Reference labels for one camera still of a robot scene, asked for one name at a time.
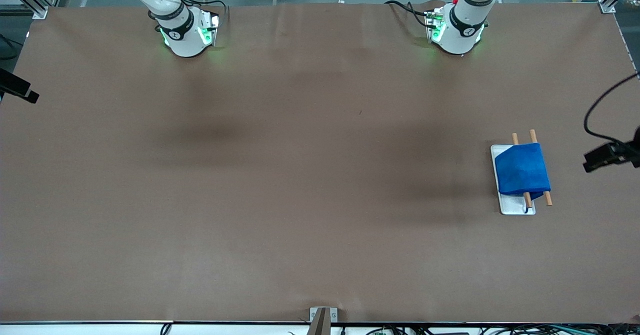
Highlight blue microfibre towel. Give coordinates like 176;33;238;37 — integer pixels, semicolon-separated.
494;143;552;202

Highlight left arm base connector panel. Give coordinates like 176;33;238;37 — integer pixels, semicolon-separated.
425;6;447;43

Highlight right arm base connector panel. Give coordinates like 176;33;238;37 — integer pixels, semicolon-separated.
199;9;222;47

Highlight brown table cover sheet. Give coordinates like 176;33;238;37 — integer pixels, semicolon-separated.
0;2;640;324

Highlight black left arm base cable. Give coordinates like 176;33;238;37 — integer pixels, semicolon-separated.
384;0;432;28

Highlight metal mounting bracket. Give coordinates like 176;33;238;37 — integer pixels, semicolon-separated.
309;306;339;323

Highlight brown camera post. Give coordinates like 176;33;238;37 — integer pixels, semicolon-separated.
306;307;332;335

